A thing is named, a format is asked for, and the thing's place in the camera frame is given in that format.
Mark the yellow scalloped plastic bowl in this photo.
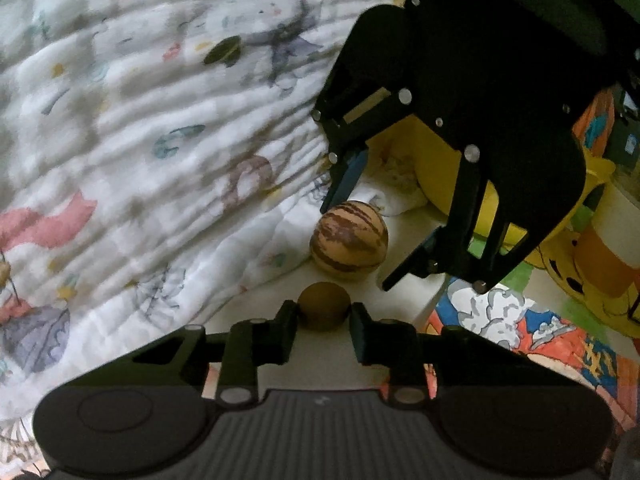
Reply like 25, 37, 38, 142
367, 112, 617, 251

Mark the cartoon printed mat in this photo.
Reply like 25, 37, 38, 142
420, 85, 640, 461

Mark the round striped pepino melon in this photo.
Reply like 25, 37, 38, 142
309, 200, 389, 282

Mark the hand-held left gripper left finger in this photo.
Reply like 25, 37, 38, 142
131, 300, 302, 405

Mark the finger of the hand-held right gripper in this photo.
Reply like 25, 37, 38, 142
311, 85, 416, 216
382, 144, 531, 293

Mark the white printed blanket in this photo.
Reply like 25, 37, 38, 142
0, 0, 433, 478

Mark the small brown kiwi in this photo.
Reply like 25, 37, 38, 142
298, 282, 351, 332

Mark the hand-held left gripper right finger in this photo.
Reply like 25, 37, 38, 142
349, 301, 511, 406

